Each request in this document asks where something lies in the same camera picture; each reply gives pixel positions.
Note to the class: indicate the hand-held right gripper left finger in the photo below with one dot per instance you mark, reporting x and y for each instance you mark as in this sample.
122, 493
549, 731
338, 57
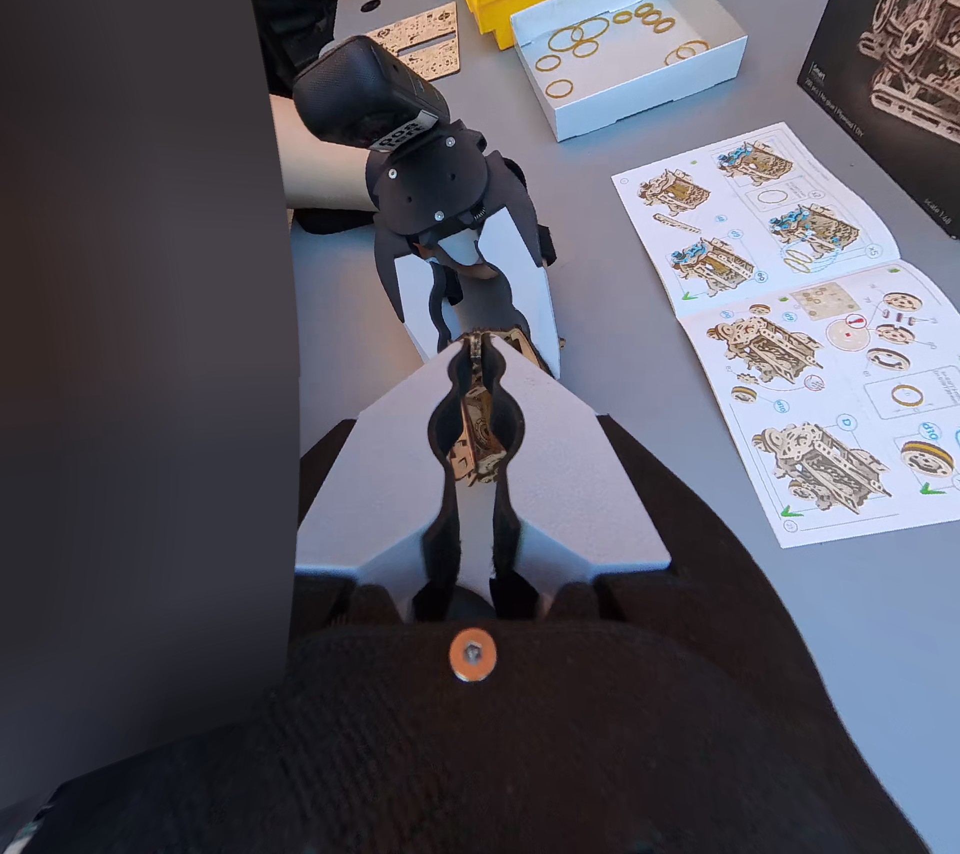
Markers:
375, 486

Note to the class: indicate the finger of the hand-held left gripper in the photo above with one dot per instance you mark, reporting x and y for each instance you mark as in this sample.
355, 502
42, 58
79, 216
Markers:
416, 295
529, 276

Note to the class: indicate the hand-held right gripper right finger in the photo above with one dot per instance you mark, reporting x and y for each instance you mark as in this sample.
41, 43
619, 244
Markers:
577, 486

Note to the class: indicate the wooden mechanical model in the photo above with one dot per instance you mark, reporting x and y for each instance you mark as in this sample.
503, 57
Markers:
476, 419

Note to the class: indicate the person's left forearm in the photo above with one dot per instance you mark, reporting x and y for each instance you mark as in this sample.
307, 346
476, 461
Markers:
322, 171

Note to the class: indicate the laser-cut wooden parts sheet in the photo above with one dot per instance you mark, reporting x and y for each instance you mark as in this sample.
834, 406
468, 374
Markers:
427, 63

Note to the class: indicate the black model packaging box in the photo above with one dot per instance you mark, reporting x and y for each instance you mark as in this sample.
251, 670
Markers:
885, 44

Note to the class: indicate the group of yellow rubber bands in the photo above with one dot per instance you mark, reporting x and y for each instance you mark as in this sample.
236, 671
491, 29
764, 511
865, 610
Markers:
562, 40

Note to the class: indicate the white cardboard box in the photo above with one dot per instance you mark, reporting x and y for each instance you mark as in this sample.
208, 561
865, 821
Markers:
637, 96

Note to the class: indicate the illustrated instruction booklet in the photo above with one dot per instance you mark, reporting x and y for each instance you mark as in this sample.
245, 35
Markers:
795, 344

